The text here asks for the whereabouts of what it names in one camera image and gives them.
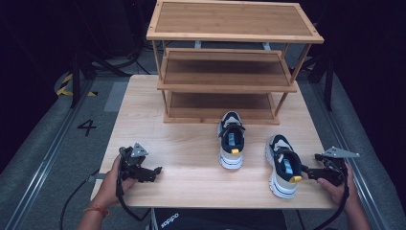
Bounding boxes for person's right hand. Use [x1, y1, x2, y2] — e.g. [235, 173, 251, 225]
[316, 162, 361, 209]

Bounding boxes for person's left hand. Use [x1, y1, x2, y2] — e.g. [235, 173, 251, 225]
[95, 154, 137, 208]

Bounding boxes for black metal stand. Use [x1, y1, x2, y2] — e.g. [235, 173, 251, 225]
[70, 47, 132, 109]
[300, 47, 336, 112]

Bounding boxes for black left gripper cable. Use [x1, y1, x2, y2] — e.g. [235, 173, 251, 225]
[115, 152, 153, 222]

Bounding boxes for thin black cable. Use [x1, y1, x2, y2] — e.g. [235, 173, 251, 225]
[58, 168, 101, 230]

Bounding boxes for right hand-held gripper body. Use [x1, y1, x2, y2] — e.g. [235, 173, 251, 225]
[313, 146, 361, 188]

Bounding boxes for red and yellow bracelet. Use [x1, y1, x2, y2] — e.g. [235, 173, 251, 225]
[83, 205, 111, 219]

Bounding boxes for metal floor rail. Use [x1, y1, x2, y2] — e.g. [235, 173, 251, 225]
[2, 79, 94, 230]
[312, 80, 392, 230]

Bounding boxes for wooden three-tier shoe rack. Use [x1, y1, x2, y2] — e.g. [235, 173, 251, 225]
[146, 0, 326, 126]

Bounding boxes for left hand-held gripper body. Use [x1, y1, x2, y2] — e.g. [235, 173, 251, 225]
[118, 142, 151, 182]

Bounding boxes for yellow and black floor tape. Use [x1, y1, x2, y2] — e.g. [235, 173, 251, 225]
[56, 73, 99, 98]

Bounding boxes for black floor cable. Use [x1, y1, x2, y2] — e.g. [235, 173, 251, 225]
[92, 37, 154, 76]

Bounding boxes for person's black clothing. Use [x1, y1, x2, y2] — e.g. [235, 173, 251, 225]
[152, 208, 289, 230]

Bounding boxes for white and navy sneaker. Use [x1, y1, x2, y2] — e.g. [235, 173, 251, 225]
[264, 133, 304, 200]
[216, 110, 247, 171]

